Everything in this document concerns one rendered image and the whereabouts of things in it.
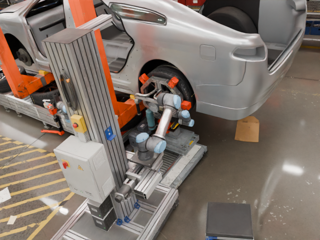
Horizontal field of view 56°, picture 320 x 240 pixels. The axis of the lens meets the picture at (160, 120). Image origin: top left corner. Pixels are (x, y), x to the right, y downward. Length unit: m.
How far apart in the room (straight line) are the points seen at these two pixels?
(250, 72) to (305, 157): 1.52
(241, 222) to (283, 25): 2.73
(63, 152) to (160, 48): 1.52
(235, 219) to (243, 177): 0.90
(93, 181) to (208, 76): 1.51
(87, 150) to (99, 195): 0.39
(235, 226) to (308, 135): 1.96
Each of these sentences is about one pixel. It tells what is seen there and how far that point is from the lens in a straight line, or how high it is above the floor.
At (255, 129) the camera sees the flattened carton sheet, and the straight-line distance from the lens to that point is 4.35.
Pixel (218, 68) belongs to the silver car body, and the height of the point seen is 1.33.
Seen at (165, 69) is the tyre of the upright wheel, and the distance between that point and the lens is 3.40.
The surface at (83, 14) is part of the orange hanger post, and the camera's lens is 3.05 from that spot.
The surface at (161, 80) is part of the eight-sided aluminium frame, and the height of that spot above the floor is 1.12.
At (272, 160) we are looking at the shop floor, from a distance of 3.92.
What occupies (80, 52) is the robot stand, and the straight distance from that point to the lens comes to 2.10.
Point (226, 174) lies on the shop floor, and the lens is 3.70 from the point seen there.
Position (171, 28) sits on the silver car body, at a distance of 3.12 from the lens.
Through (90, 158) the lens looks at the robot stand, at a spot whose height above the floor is 1.22.
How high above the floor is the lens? 2.65
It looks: 35 degrees down
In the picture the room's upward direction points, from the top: 9 degrees counter-clockwise
